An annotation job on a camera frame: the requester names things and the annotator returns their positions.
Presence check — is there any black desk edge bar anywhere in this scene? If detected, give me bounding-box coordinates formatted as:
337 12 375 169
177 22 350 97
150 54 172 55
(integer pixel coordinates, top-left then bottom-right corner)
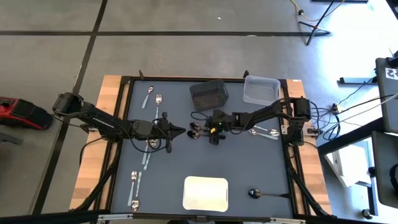
317 116 385 156

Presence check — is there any white floor cable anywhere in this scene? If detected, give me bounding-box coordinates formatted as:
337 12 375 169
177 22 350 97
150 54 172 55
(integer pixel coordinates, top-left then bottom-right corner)
337 92 398 124

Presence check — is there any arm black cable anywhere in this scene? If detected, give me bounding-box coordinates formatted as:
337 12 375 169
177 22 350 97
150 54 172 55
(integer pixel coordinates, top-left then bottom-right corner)
129 136 164 154
190 111 215 122

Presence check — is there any red and black case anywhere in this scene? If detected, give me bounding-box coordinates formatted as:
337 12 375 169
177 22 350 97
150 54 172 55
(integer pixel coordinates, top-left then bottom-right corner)
0 96 54 131

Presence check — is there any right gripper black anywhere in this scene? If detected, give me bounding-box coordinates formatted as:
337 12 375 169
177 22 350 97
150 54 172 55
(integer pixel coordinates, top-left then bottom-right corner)
200 109 233 146

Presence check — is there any yellow floor cable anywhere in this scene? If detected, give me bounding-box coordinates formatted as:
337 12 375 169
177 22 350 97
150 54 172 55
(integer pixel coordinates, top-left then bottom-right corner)
289 0 346 22

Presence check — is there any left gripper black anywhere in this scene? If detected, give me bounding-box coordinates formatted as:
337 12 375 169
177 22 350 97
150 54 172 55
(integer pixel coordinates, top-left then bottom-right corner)
152 111 187 154

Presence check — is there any dark grey panel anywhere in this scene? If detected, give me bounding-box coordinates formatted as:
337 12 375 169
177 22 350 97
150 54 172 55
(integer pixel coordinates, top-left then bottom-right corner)
369 130 398 209

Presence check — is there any dark grey plastic bin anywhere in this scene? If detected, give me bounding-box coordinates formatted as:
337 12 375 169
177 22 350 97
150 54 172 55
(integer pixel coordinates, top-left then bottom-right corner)
189 79 229 112

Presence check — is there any grey-blue table mat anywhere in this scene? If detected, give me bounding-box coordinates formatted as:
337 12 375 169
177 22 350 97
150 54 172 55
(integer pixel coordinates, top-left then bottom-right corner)
111 79 293 218

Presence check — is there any silver metal bracket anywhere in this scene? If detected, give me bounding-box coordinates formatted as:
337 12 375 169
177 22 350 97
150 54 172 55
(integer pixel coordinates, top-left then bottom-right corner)
97 213 134 222
269 217 307 224

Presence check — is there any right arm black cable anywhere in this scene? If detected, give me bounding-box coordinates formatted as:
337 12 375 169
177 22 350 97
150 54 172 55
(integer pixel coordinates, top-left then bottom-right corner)
190 111 215 122

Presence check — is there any black cable on table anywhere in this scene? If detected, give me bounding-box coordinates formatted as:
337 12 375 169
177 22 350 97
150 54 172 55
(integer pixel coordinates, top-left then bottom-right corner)
79 136 105 166

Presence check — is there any white cardboard box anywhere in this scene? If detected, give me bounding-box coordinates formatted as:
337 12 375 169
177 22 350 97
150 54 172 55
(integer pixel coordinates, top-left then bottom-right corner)
324 143 373 189

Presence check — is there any white plastic tray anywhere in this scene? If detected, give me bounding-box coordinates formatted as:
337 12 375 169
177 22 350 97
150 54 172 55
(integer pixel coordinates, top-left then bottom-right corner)
182 175 229 213

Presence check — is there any grey flat floor piece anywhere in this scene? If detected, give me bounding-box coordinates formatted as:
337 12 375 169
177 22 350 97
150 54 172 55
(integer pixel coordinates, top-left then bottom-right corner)
0 132 24 146

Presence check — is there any black floor bar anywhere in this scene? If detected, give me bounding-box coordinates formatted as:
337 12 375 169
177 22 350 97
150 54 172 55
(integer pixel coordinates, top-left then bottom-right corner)
338 77 377 85

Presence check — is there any black aluminium table frame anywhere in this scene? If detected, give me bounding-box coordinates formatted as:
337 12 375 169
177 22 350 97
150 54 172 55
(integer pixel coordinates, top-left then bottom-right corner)
70 70 333 224

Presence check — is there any clear plastic bin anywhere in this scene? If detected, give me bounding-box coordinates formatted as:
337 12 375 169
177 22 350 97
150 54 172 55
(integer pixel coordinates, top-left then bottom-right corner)
242 75 282 106

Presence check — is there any black tripod stand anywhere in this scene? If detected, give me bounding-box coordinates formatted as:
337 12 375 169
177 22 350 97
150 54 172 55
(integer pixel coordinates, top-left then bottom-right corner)
298 0 331 47

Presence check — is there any white handle metal spoon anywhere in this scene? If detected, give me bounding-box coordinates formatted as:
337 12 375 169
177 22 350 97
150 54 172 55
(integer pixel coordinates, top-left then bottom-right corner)
154 94 163 121
253 124 280 138
141 86 155 110
248 128 279 141

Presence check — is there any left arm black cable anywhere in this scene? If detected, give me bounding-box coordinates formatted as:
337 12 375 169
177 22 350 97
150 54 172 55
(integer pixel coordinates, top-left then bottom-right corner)
129 136 164 154

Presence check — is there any black floor cable bundle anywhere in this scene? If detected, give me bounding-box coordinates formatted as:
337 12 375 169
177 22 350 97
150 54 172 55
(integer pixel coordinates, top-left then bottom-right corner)
306 77 398 142

